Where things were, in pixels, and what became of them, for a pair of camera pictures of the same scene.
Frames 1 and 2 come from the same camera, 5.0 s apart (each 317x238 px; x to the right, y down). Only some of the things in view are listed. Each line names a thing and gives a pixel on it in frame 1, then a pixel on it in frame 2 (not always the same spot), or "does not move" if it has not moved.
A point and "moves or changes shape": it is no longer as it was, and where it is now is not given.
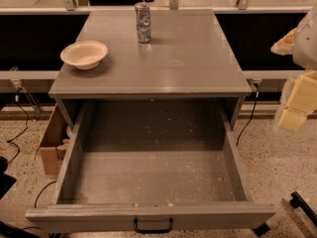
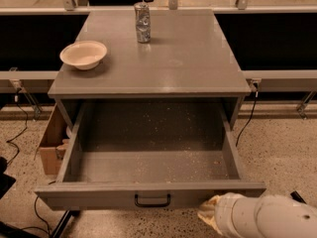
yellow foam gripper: (307, 47) -> (227, 212)
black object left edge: (7, 181) does not move
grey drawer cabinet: (187, 59) does not move
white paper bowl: (85, 55) does not move
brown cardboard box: (54, 142) does not move
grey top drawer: (129, 161) moves or changes shape
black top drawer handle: (152, 231) -> (152, 204)
